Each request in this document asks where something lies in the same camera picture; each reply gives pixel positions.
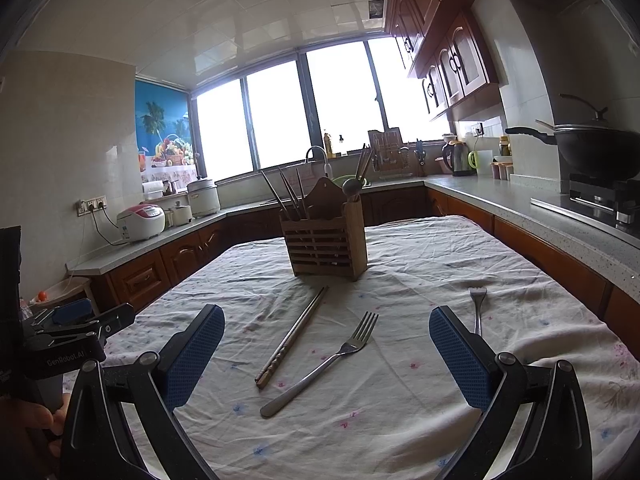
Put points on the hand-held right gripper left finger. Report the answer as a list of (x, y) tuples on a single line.
[(195, 355)]

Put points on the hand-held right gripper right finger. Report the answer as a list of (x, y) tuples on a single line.
[(460, 355)]

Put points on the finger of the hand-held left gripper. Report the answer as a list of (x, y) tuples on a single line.
[(72, 310), (115, 322)]

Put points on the large metal fork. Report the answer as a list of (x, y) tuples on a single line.
[(325, 365)]

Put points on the wooden utensil holder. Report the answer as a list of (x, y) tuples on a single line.
[(325, 247)]

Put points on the person's left hand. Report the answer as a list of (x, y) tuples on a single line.
[(27, 427)]

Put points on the wooden stool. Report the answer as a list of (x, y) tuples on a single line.
[(65, 292)]

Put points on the small metal fork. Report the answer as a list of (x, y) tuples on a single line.
[(477, 310)]

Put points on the white floral tablecloth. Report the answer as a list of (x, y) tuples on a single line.
[(400, 400)]

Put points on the wooden base cabinets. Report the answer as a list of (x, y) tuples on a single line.
[(190, 255)]

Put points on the red and white rice cooker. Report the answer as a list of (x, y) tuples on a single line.
[(140, 224)]

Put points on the small white cooker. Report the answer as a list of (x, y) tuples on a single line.
[(180, 215)]

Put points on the paper towel roll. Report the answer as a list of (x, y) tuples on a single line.
[(153, 191)]

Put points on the large white cooker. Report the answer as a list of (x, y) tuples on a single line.
[(204, 199)]

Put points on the grey stone countertop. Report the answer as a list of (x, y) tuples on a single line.
[(515, 205)]

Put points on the spice jar set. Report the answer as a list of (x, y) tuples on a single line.
[(502, 171)]

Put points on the green and white pitcher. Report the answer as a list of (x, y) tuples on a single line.
[(481, 162)]

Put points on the steel electric kettle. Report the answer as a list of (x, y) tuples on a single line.
[(455, 160)]

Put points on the knife holder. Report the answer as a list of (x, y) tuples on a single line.
[(421, 160)]

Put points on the metal spoon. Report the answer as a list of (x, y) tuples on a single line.
[(351, 188)]

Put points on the tropical printed window blind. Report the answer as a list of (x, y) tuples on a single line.
[(162, 125)]

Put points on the gas stove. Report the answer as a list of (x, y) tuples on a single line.
[(595, 200)]

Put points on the dish rack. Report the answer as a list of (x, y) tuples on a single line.
[(390, 155)]

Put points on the green seasoning bottles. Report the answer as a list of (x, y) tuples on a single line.
[(505, 146)]

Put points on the chrome faucet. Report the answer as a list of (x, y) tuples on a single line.
[(320, 152)]

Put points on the kitchen window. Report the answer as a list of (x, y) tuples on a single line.
[(280, 125)]

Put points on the yellow oil bottle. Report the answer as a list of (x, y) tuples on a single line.
[(328, 145)]

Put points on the black wok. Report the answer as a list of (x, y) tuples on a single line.
[(600, 150)]

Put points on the wooden upper cabinets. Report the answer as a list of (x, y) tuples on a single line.
[(450, 45)]

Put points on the ceiling vent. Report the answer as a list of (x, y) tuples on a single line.
[(376, 8)]

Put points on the wall socket strip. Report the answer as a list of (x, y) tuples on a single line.
[(92, 205)]

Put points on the white wall socket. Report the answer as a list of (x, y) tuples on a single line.
[(478, 128)]

